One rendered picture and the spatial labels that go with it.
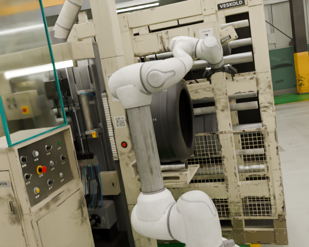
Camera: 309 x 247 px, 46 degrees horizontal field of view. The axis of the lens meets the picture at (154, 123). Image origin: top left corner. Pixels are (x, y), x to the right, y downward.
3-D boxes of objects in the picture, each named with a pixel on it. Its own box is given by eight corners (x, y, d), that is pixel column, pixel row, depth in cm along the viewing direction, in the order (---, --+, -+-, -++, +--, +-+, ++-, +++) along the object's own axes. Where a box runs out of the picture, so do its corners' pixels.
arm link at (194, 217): (215, 255, 139) (204, 200, 136) (173, 251, 148) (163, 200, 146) (228, 235, 152) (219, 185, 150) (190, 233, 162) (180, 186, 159)
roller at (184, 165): (136, 172, 241) (135, 166, 240) (138, 170, 245) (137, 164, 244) (187, 169, 229) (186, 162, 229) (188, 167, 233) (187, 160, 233)
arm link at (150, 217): (172, 247, 148) (129, 244, 159) (189, 231, 161) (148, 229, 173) (138, 60, 142) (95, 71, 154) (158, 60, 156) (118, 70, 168)
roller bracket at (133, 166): (131, 178, 239) (129, 164, 237) (150, 160, 276) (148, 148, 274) (136, 178, 238) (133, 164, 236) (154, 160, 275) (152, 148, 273)
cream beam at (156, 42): (133, 57, 260) (130, 37, 257) (145, 56, 283) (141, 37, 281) (218, 42, 240) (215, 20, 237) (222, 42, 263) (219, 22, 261)
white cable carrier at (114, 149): (113, 160, 254) (101, 93, 246) (116, 158, 259) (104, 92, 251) (119, 160, 253) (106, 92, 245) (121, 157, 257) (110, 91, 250)
